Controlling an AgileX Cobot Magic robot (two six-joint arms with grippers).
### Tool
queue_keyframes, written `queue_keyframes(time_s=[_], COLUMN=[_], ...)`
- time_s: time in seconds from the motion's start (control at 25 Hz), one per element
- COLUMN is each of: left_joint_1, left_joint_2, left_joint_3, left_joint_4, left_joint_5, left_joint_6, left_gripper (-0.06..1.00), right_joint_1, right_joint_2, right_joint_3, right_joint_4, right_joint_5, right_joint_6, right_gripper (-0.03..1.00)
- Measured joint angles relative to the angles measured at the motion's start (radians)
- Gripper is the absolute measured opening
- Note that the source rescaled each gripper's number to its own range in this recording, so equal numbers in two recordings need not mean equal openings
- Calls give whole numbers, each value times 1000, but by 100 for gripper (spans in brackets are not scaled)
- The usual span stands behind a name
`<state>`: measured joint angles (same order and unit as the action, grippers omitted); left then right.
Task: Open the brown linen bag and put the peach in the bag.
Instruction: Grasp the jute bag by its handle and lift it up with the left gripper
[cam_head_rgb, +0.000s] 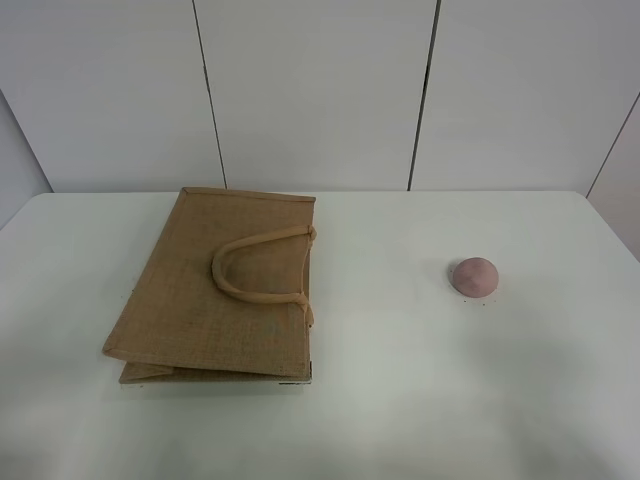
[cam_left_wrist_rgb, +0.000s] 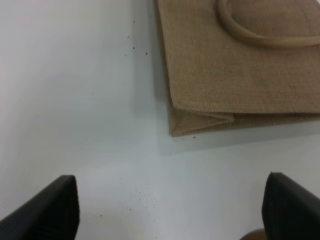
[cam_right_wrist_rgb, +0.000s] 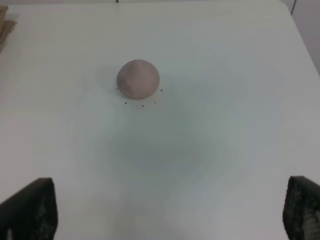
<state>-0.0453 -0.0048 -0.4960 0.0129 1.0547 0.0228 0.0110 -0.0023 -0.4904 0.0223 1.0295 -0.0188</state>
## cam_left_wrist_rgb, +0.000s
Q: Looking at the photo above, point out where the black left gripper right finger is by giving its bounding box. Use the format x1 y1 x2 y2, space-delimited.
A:
261 172 320 240

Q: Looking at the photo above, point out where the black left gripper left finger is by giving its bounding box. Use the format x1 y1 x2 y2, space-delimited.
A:
0 175 80 240

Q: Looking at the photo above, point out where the brown linen tote bag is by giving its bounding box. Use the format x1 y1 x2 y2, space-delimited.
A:
154 0 320 137

